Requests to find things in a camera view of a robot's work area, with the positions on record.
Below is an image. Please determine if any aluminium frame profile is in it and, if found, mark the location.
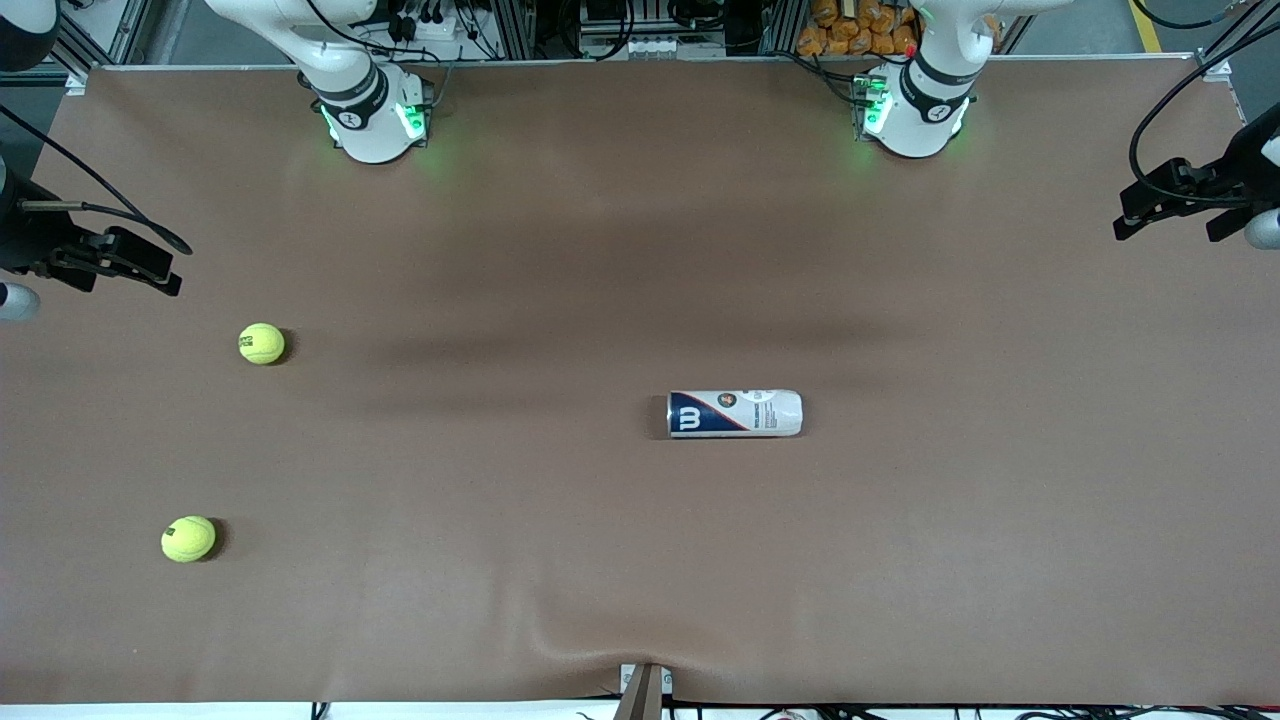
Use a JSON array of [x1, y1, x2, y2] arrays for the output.
[[1200, 0, 1280, 79], [45, 0, 151, 76]]

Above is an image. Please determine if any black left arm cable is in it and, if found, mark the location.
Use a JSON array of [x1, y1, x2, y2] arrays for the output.
[[1128, 45, 1280, 211]]

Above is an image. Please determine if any yellow tennis ball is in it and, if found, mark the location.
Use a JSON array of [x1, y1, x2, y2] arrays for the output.
[[238, 322, 286, 366], [161, 515, 217, 563]]

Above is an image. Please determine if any white power strip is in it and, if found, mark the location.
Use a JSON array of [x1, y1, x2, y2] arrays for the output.
[[385, 0, 481, 51]]

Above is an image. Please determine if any blue white tennis ball can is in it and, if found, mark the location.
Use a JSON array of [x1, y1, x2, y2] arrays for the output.
[[667, 389, 804, 440]]

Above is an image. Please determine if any metal table edge bracket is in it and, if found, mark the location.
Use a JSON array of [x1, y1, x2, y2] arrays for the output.
[[620, 662, 673, 720]]

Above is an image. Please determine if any bag of orange buns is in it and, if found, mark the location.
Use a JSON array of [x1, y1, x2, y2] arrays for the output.
[[797, 0, 921, 58]]

